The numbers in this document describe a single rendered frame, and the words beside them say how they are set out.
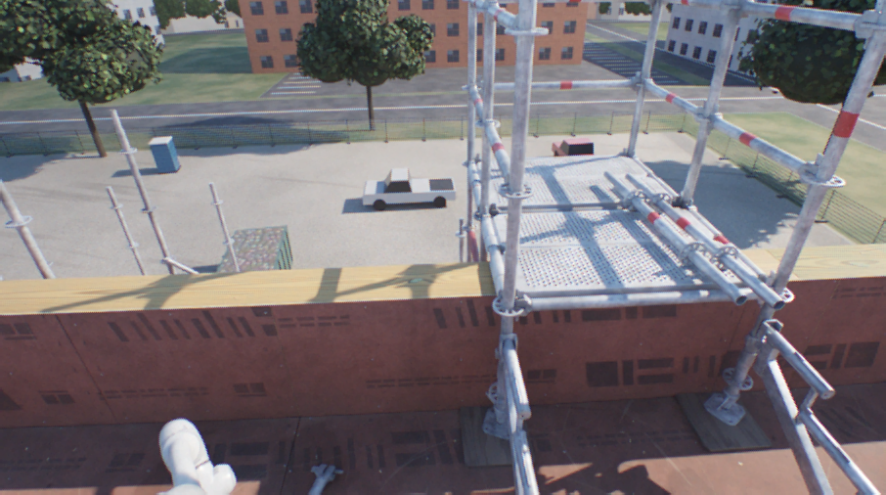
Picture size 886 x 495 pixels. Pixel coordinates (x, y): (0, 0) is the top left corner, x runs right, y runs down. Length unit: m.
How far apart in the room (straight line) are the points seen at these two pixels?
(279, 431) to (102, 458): 0.78
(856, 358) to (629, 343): 1.21
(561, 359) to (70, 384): 2.25
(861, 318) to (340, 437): 2.47
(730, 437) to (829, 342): 0.68
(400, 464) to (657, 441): 1.17
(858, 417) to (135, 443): 3.42
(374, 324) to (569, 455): 1.05
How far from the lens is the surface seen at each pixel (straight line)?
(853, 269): 2.69
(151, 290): 2.34
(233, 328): 2.14
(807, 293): 2.55
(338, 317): 1.98
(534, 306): 1.81
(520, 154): 1.46
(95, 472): 2.71
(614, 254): 2.15
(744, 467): 2.55
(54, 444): 2.95
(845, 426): 2.96
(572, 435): 2.37
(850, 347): 2.97
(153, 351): 2.38
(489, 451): 2.25
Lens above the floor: 1.89
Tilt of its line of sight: 29 degrees down
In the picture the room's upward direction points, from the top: 1 degrees counter-clockwise
